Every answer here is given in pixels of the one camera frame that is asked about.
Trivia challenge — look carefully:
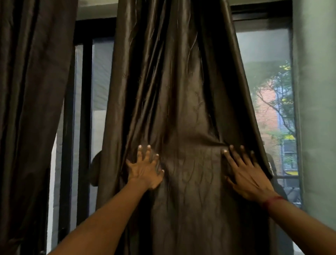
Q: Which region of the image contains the person's right hand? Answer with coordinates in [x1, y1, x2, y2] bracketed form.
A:
[220, 145, 279, 205]

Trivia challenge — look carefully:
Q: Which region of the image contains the dark brown satin curtain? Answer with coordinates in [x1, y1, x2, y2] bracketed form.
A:
[0, 0, 78, 255]
[96, 0, 279, 255]

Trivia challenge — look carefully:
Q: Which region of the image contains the person's right forearm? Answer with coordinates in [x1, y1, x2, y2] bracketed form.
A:
[262, 197, 336, 255]

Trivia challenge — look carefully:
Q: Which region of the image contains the light teal curtain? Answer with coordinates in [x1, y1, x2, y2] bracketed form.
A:
[292, 0, 336, 232]

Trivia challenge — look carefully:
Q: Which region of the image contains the person's left forearm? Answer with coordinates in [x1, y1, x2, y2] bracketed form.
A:
[48, 181, 155, 255]

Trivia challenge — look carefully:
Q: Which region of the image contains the red wrist thread band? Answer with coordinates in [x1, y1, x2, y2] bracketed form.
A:
[261, 195, 286, 210]

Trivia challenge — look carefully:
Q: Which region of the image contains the person's left hand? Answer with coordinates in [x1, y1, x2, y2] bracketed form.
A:
[126, 144, 165, 190]

